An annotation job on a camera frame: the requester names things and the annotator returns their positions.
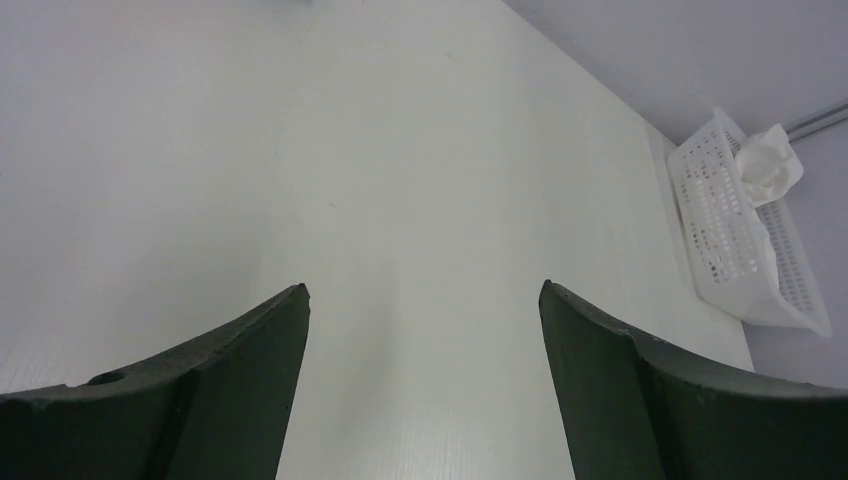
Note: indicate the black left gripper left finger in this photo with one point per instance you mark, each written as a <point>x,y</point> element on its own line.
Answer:
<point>214,407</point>

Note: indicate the white t shirt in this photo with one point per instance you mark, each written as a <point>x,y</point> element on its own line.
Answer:
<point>768,166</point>

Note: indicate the aluminium frame rail right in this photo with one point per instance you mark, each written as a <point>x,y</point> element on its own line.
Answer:
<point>817,122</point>

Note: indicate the white plastic basket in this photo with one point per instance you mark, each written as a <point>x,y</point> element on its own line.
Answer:
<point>748,262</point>

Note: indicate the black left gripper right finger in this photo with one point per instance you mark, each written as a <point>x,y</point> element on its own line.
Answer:
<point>635,406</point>

